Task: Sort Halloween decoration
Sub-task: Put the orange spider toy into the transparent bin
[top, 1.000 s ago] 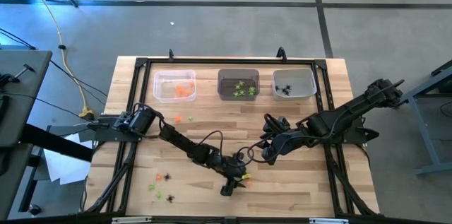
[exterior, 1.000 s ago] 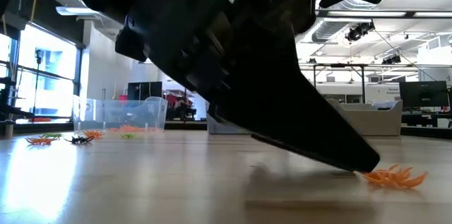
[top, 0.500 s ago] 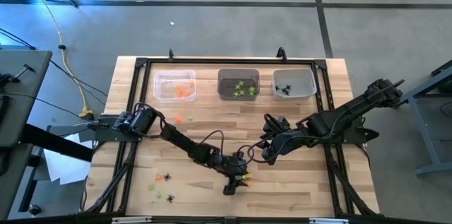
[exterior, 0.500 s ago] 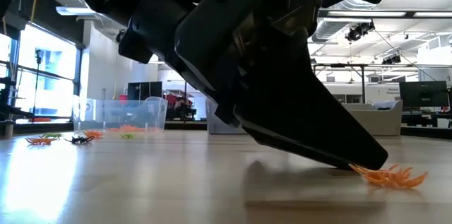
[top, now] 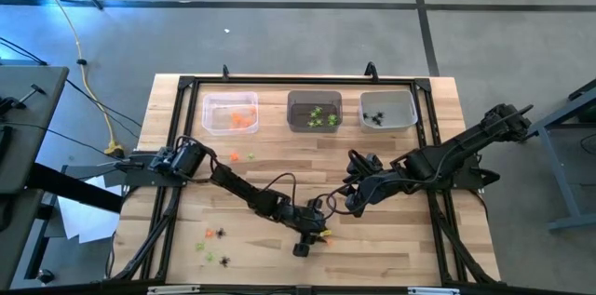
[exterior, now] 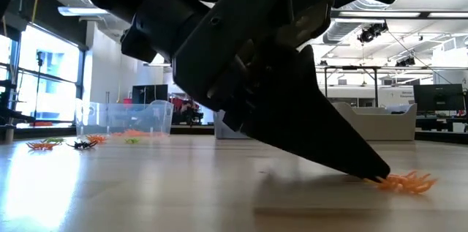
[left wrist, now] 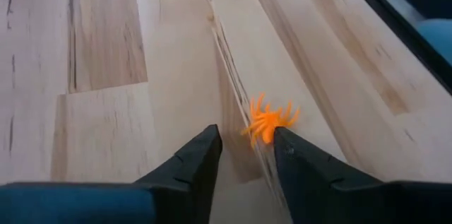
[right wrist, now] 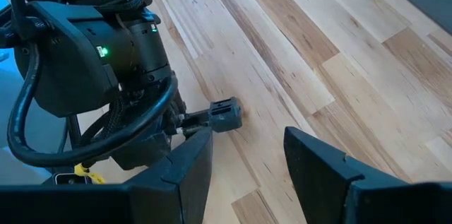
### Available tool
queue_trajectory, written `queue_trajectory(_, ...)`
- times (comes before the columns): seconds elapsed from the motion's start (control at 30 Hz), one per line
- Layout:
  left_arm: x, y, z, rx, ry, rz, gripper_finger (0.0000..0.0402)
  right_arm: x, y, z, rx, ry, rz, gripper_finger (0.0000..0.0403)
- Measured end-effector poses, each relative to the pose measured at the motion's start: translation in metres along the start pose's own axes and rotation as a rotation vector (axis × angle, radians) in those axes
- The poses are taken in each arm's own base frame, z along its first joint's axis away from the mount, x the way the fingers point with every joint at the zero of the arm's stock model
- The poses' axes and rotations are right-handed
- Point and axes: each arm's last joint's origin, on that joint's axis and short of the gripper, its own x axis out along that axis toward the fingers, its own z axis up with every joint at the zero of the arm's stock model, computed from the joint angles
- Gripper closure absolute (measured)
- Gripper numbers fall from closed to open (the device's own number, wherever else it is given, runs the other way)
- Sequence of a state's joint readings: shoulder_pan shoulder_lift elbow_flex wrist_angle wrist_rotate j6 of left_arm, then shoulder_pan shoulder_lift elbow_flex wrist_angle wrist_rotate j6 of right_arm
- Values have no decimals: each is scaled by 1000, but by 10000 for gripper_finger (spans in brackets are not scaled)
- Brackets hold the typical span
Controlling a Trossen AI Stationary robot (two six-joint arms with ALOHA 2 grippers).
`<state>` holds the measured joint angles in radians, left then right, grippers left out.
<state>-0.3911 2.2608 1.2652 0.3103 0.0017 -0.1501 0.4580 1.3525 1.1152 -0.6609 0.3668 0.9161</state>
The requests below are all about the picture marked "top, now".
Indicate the grey side table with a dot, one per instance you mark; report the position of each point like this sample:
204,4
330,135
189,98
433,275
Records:
32,146
14,239

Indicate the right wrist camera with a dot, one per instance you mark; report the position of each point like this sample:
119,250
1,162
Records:
373,164

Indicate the black clamp with silver rod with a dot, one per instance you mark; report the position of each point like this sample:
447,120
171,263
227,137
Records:
132,165

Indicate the green plastic toy spider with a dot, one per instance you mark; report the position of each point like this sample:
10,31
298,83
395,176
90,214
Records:
333,123
209,257
316,111
200,246
251,156
311,123
319,123
332,118

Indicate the white plastic bin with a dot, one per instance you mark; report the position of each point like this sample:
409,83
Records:
400,104

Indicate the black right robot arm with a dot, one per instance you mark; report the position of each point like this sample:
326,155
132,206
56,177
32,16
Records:
442,160

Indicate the smoky grey plastic bin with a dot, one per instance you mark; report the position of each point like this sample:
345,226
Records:
298,99

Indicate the yellow gripper tag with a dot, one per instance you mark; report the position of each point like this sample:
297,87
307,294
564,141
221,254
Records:
325,233

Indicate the blue-grey metal table frame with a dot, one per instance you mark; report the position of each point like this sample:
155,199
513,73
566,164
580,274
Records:
556,178

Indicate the white light bar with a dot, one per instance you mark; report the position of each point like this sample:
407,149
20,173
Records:
433,291
172,290

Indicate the white paper sheets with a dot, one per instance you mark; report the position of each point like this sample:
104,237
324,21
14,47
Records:
84,220

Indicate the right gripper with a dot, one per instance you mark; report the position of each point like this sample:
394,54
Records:
365,192

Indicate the black caster wheel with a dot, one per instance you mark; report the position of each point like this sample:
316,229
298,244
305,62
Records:
45,277

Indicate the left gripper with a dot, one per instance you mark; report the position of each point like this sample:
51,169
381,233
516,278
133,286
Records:
307,223

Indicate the clear plastic bin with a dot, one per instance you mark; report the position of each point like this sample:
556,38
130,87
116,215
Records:
219,99

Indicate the black support beam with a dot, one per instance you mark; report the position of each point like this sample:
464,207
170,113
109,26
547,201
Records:
70,188

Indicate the black desk clamp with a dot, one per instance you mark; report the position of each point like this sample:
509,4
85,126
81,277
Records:
10,103

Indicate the dark table edge clamp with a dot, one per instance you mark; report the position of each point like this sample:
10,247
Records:
371,71
226,71

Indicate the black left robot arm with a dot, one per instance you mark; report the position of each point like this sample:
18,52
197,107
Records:
242,190

